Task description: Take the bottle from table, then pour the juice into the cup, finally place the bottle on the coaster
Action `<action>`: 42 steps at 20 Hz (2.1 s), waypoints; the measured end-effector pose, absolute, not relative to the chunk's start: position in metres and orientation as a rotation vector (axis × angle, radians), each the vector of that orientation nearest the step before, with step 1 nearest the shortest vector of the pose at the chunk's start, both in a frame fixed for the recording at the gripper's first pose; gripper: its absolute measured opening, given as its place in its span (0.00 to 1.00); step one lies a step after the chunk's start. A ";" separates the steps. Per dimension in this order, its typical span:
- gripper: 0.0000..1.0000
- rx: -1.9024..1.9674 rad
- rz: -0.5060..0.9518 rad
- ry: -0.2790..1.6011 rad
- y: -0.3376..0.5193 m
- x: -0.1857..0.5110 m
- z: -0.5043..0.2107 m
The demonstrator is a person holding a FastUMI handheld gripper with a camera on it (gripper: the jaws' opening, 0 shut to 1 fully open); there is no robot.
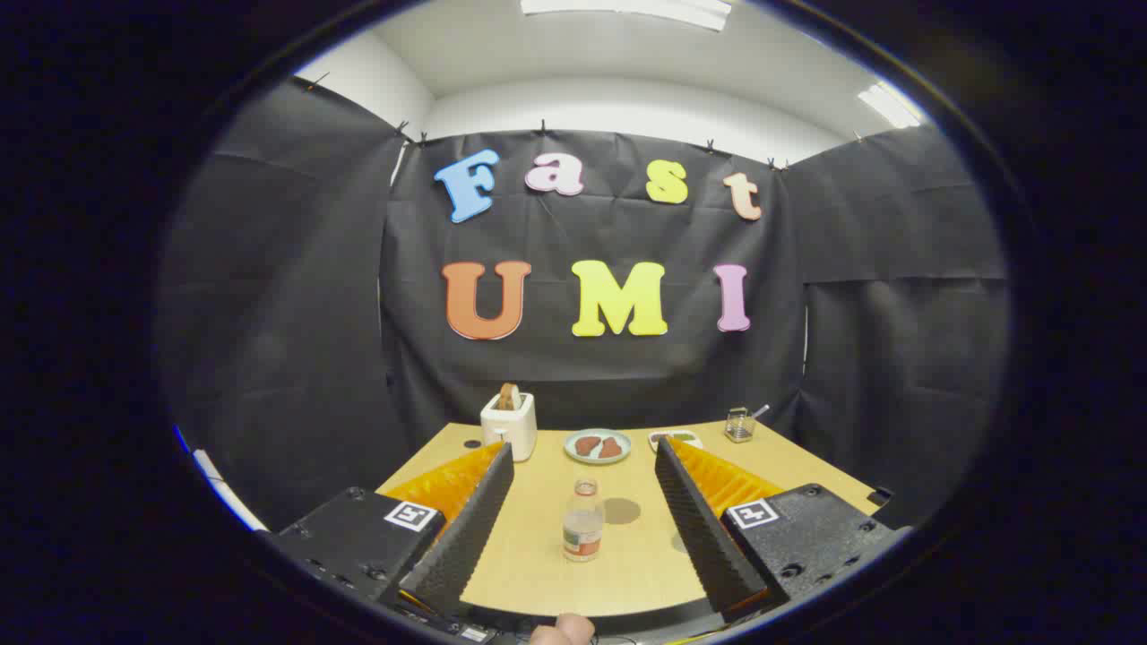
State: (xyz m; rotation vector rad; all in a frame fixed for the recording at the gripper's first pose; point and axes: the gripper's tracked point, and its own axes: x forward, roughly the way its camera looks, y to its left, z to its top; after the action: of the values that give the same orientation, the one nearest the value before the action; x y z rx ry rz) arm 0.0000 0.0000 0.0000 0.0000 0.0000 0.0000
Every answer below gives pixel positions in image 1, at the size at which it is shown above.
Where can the long ceiling light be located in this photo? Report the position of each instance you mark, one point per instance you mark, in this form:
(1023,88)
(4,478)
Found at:
(627,9)

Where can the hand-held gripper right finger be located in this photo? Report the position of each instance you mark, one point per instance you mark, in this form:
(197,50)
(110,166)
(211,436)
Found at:
(699,537)

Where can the pale green round plate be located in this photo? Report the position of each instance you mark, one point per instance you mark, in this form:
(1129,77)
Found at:
(598,460)

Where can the clear plastic juice bottle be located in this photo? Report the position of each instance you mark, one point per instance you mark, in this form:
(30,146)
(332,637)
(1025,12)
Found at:
(583,528)

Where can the brown meat slice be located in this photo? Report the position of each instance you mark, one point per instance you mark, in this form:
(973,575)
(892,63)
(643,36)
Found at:
(612,449)
(587,445)

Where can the toasted bread slice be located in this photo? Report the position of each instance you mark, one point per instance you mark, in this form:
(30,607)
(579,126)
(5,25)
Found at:
(509,397)

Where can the white divided sauce dish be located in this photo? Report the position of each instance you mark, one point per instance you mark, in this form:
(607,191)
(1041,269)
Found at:
(681,436)

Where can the white toaster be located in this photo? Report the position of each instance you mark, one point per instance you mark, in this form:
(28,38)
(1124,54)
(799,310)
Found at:
(509,434)

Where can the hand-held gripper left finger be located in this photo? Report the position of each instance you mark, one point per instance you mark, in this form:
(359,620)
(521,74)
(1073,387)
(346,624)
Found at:
(470,537)

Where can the wooden table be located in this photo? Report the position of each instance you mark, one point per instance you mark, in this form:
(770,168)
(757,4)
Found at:
(538,564)

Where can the round brown coaster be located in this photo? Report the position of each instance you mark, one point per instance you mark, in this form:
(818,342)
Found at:
(622,511)

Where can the short ceiling light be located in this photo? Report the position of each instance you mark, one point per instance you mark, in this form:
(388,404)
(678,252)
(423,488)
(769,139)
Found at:
(889,105)

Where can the small clear glass container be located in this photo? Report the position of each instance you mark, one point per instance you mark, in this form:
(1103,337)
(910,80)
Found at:
(739,428)

